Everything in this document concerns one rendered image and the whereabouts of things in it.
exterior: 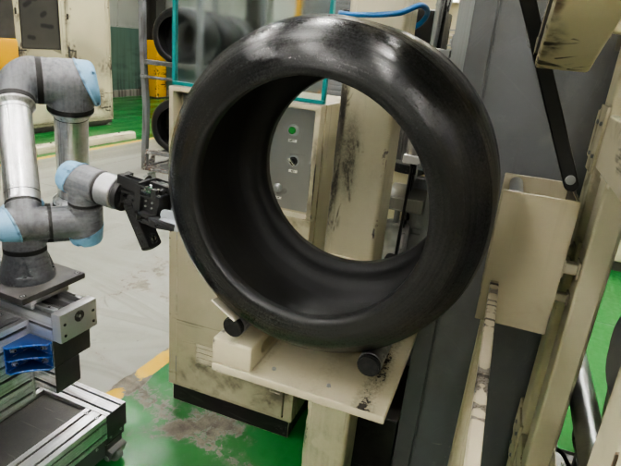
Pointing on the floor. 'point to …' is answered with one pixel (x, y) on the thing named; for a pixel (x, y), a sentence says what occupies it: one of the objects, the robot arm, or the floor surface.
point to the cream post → (357, 217)
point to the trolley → (160, 127)
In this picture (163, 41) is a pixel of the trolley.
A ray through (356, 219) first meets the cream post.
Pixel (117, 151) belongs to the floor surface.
